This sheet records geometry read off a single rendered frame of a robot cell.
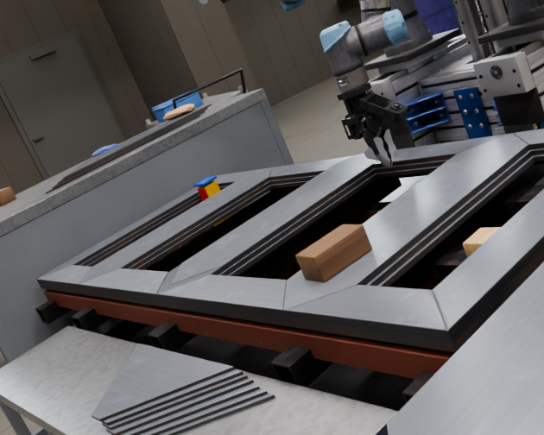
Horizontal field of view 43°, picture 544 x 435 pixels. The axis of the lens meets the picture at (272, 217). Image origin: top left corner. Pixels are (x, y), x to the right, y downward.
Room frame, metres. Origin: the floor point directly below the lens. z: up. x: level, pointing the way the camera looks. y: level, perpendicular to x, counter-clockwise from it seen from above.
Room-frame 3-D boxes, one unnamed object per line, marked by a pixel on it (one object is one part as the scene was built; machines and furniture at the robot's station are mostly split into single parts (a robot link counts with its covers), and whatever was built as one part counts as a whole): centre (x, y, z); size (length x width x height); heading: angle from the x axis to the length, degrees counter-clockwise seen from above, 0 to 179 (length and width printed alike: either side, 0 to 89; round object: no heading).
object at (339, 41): (1.65, -0.31, 1.16); 0.09 x 0.08 x 0.11; 79
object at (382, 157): (1.64, -0.29, 0.89); 0.06 x 0.03 x 0.09; 35
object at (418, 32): (2.14, -0.60, 1.09); 0.15 x 0.15 x 0.10
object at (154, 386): (1.12, 0.31, 0.77); 0.45 x 0.20 x 0.04; 35
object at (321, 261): (1.15, -0.08, 0.87); 0.12 x 0.06 x 0.05; 119
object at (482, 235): (1.10, -0.32, 0.79); 0.06 x 0.05 x 0.04; 125
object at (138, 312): (1.45, 0.26, 0.79); 1.56 x 0.09 x 0.06; 35
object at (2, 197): (2.58, 0.89, 1.08); 0.10 x 0.06 x 0.05; 40
